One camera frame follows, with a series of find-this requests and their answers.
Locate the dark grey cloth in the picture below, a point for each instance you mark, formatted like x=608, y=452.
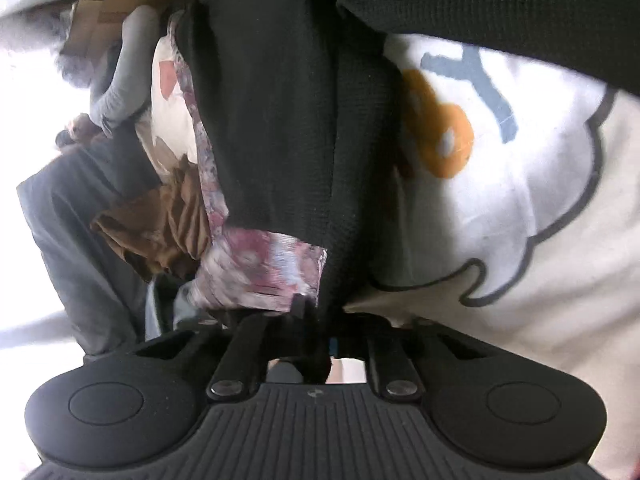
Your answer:
x=75, y=235

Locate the cream bear print bed sheet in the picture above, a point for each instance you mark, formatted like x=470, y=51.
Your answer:
x=170, y=110

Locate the white cloud print cloth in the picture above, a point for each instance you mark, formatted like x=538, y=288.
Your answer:
x=525, y=185

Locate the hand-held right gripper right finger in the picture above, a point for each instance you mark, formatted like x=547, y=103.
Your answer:
x=382, y=360

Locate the grey sleeve garment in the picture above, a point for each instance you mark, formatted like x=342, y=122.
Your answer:
x=125, y=75

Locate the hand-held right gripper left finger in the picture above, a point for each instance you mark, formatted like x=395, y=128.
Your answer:
x=255, y=340

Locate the brown cloth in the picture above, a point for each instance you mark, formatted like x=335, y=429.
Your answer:
x=160, y=230

